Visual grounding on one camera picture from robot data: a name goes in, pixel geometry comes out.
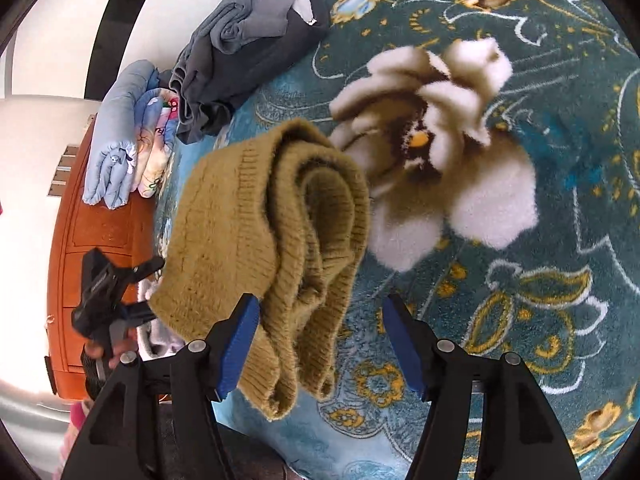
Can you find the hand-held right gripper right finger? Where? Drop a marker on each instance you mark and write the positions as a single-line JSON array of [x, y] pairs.
[[402, 345]]

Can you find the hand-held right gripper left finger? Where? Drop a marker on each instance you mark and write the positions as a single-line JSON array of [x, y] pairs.
[[239, 345]]

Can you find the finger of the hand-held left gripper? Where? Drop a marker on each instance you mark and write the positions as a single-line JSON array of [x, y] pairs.
[[142, 268], [137, 312]]

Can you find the olive knitted sweater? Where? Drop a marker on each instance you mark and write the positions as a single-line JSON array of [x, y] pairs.
[[270, 240]]

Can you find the dark grey folded clothes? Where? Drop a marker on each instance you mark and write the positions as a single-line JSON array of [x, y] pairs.
[[240, 45]]

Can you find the person's left hand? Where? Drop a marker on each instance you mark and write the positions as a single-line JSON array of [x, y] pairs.
[[107, 350]]

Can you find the white fluffy cloth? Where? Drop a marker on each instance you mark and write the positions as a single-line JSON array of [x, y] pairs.
[[157, 330]]

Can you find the orange wooden cabinet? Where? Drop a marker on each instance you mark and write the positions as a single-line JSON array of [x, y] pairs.
[[95, 230]]

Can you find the teal floral blanket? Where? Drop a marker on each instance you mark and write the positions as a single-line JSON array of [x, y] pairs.
[[475, 270]]

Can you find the light blue folded quilt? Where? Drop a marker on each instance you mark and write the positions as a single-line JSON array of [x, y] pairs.
[[112, 150]]

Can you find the cartoon print folded quilt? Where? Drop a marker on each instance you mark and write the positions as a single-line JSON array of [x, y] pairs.
[[155, 140]]

